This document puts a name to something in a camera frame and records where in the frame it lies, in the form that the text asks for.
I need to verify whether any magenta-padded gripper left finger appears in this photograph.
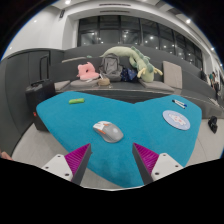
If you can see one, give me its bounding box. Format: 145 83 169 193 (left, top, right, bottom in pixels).
41 143 93 186

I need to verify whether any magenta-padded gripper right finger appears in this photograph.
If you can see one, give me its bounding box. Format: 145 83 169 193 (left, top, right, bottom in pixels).
131 142 185 185

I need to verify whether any grey white computer mouse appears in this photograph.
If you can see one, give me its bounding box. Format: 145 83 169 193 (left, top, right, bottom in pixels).
92 120 125 144

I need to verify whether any round pale blue mouse pad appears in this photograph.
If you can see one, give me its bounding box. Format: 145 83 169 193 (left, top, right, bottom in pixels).
162 109 191 131

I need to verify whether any green eraser block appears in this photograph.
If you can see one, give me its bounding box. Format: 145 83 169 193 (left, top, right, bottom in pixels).
68 97 86 105

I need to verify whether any white marker with black cap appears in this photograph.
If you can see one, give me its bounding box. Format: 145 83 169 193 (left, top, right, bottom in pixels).
171 99 186 110

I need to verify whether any white marker with blue cap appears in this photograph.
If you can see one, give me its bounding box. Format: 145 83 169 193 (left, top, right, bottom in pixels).
173 98 188 108

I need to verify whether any black suitcase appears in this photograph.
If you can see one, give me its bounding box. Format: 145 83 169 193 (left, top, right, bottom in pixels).
25 54 57 132

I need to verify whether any grey flat seat cushion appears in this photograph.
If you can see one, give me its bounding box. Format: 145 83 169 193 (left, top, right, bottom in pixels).
53 79 72 92
69 78 101 89
138 79 175 93

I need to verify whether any black bag on floor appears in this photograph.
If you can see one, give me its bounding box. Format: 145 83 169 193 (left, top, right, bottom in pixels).
207 115 219 134

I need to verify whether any small brown woven basket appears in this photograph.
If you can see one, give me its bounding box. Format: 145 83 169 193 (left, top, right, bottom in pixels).
97 77 112 88

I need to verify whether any dark blue patterned bag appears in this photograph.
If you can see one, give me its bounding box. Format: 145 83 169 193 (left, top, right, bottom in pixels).
119 67 139 83

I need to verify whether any pink plush cushion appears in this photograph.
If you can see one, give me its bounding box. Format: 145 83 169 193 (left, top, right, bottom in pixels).
76 61 100 81

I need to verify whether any beige upright square cushion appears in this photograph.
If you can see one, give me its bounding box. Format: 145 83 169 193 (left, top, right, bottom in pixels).
162 60 184 90

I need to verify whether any green dragon plush toy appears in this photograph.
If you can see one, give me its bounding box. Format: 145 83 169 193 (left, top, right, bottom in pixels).
99 45 164 83

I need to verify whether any grey backpack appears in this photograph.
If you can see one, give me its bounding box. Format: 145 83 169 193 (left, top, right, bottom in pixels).
98 53 124 83

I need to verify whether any person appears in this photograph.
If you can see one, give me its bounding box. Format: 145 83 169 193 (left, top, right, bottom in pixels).
208 71 221 91

